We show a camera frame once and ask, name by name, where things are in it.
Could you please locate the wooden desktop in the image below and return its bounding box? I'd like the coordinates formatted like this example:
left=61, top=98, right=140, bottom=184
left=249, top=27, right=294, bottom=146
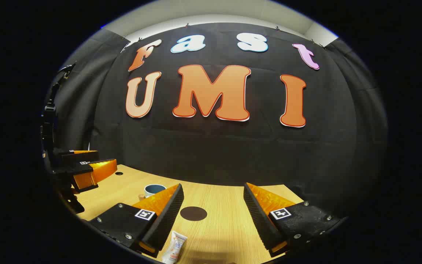
left=73, top=164, right=305, bottom=264

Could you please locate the black backdrop cloth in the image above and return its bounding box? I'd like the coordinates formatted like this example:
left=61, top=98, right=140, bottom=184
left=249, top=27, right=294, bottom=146
left=90, top=22, right=358, bottom=206

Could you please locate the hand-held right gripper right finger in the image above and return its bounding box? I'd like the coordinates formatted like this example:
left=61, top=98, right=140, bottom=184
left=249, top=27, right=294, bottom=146
left=243, top=182, right=349, bottom=258

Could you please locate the round dark brown coaster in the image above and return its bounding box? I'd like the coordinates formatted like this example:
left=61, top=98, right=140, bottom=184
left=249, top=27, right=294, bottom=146
left=180, top=206, right=208, bottom=221

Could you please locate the white cup with blue inside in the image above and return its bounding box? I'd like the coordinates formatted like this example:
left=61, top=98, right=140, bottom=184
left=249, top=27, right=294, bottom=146
left=144, top=184, right=167, bottom=199

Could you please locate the white toothpaste tube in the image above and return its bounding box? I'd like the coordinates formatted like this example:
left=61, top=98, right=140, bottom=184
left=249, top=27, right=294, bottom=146
left=162, top=230, right=188, bottom=264

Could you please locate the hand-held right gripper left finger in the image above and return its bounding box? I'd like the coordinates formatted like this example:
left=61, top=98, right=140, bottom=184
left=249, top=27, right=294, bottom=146
left=86, top=183, right=185, bottom=258

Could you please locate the dark grey side curtain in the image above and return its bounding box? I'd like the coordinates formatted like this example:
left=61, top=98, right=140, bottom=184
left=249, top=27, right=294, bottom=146
left=48, top=29, right=129, bottom=156
left=323, top=37, right=389, bottom=220

